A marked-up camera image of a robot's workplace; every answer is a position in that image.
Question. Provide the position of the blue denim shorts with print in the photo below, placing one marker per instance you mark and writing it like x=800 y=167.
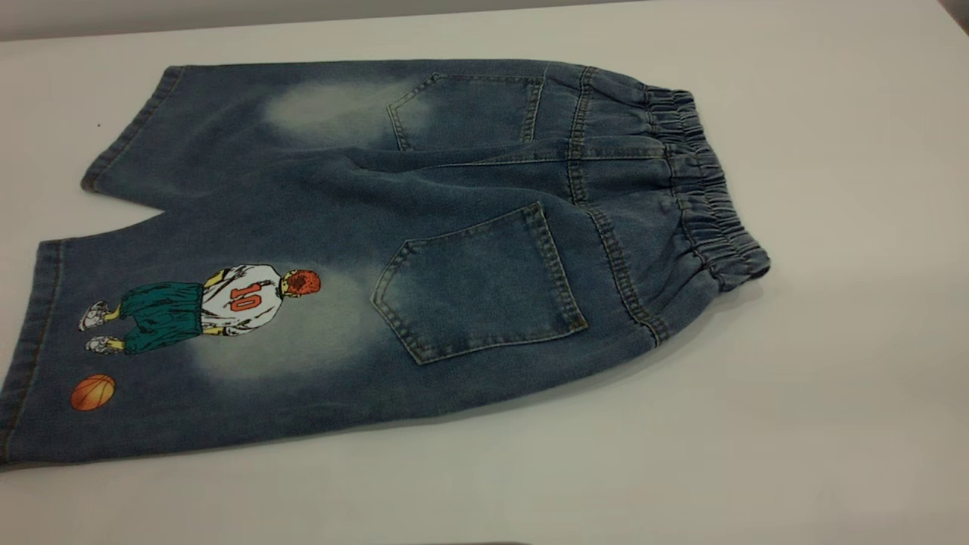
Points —
x=454 y=227

